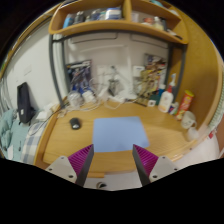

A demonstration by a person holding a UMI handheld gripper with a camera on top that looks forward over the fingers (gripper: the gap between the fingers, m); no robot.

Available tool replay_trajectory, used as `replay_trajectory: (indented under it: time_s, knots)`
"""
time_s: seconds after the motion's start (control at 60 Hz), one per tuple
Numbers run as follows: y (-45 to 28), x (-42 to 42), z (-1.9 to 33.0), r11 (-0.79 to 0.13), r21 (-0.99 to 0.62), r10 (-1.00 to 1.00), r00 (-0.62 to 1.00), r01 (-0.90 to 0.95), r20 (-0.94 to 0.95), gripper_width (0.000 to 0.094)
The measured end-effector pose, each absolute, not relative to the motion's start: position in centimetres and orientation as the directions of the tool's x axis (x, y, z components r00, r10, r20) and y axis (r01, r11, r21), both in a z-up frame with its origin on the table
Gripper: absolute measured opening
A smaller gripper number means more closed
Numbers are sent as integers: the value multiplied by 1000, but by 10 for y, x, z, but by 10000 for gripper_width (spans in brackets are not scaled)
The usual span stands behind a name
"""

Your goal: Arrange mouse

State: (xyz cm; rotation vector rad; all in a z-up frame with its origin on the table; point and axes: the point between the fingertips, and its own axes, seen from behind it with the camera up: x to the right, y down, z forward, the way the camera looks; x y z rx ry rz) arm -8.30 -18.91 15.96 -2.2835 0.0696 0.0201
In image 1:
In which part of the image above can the white tissue box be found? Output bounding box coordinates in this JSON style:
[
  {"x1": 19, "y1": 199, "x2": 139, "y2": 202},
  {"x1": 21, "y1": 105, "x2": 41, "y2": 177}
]
[{"x1": 35, "y1": 103, "x2": 59, "y2": 122}]

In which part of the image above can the white mug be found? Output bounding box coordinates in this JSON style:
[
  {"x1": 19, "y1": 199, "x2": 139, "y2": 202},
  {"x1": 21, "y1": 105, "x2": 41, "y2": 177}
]
[{"x1": 180, "y1": 110, "x2": 198, "y2": 130}]

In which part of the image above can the white wall-mounted box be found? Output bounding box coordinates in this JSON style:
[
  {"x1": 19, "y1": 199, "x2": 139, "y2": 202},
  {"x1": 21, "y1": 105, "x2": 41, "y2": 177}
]
[{"x1": 132, "y1": 65, "x2": 146, "y2": 79}]

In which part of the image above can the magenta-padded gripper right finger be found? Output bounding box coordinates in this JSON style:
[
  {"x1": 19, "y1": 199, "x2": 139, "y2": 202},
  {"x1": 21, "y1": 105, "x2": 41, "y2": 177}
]
[{"x1": 132, "y1": 144, "x2": 180, "y2": 187}]

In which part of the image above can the white charger block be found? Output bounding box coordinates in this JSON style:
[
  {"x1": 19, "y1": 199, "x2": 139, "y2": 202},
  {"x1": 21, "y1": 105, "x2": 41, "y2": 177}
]
[{"x1": 82, "y1": 90, "x2": 97, "y2": 104}]

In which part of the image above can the grey metal shelf frame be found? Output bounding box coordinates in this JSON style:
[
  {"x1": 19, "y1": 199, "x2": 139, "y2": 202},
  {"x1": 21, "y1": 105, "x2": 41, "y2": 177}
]
[{"x1": 48, "y1": 31, "x2": 188, "y2": 106}]

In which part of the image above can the white red-capped lotion bottle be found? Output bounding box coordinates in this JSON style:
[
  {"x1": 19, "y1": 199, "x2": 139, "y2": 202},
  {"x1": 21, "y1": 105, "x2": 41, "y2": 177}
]
[{"x1": 157, "y1": 73, "x2": 178, "y2": 114}]

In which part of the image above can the steel cup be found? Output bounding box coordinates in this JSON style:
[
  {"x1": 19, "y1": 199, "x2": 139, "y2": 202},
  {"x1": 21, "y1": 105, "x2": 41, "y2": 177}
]
[{"x1": 107, "y1": 78, "x2": 121, "y2": 98}]

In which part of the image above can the red yellow chip can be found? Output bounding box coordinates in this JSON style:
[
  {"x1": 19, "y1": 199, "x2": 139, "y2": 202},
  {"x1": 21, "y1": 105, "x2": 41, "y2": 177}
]
[{"x1": 175, "y1": 89, "x2": 195, "y2": 120}]

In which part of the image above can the dark green box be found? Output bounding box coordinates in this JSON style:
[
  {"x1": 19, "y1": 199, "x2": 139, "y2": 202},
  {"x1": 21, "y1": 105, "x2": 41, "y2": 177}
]
[{"x1": 148, "y1": 94, "x2": 163, "y2": 108}]

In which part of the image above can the tan robot figurine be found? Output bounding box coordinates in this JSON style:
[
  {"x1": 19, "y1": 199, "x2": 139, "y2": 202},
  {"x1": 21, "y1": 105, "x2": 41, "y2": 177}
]
[{"x1": 138, "y1": 59, "x2": 167, "y2": 102}]

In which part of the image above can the white cable bundle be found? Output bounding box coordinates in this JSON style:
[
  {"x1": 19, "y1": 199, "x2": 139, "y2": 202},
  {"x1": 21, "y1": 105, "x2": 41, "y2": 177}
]
[{"x1": 58, "y1": 89, "x2": 148, "y2": 113}]

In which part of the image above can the wooden shelf unit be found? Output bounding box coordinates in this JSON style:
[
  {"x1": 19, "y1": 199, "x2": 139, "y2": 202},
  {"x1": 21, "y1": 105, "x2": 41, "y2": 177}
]
[{"x1": 48, "y1": 0, "x2": 189, "y2": 46}]

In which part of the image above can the black bag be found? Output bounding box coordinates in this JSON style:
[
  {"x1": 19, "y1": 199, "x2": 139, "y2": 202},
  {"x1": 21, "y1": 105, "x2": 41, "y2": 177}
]
[{"x1": 16, "y1": 82, "x2": 36, "y2": 126}]

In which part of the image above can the black computer mouse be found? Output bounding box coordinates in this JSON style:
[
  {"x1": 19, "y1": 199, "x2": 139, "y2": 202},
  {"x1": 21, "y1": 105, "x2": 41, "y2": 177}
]
[{"x1": 69, "y1": 117, "x2": 82, "y2": 130}]

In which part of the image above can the clear round plastic container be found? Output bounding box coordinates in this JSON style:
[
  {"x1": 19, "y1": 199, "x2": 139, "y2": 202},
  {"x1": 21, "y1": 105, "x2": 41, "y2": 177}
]
[{"x1": 66, "y1": 91, "x2": 84, "y2": 108}]

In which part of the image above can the light blue mouse pad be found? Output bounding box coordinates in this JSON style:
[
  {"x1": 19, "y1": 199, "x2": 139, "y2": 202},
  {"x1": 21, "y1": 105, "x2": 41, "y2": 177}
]
[{"x1": 92, "y1": 115, "x2": 150, "y2": 154}]

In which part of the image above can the white wall switch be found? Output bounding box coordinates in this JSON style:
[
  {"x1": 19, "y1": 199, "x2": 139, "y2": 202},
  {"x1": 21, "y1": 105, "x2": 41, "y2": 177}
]
[{"x1": 22, "y1": 64, "x2": 33, "y2": 76}]

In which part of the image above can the blue bottle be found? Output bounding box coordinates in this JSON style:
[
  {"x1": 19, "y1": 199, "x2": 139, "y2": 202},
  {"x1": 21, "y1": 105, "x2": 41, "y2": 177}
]
[{"x1": 156, "y1": 83, "x2": 167, "y2": 99}]

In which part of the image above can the checkered bedding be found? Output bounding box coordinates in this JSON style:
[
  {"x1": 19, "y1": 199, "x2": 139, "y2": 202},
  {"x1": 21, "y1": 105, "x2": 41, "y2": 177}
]
[{"x1": 0, "y1": 108, "x2": 51, "y2": 164}]

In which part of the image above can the small white cup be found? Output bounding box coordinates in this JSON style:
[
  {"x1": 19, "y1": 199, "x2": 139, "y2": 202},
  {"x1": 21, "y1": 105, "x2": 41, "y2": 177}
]
[{"x1": 186, "y1": 128, "x2": 202, "y2": 143}]

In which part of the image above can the white wall socket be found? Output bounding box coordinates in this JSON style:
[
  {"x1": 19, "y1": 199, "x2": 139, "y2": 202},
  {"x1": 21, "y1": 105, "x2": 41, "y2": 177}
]
[{"x1": 96, "y1": 65, "x2": 109, "y2": 79}]

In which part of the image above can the crumpled clear plastic wrapper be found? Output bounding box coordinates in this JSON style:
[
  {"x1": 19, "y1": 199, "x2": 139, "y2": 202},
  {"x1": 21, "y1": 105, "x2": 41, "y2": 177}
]
[{"x1": 56, "y1": 106, "x2": 68, "y2": 120}]

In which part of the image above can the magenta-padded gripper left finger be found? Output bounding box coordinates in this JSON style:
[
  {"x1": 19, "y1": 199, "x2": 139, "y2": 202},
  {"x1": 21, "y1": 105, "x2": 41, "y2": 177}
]
[{"x1": 45, "y1": 143, "x2": 95, "y2": 187}]

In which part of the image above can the white power strip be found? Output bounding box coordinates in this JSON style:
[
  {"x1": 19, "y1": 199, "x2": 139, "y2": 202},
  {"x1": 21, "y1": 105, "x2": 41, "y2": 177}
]
[{"x1": 98, "y1": 88, "x2": 128, "y2": 102}]

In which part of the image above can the robot model kit box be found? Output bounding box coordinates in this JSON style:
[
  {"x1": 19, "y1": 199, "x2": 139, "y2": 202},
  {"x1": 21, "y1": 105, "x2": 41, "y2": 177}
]
[{"x1": 65, "y1": 59, "x2": 93, "y2": 94}]

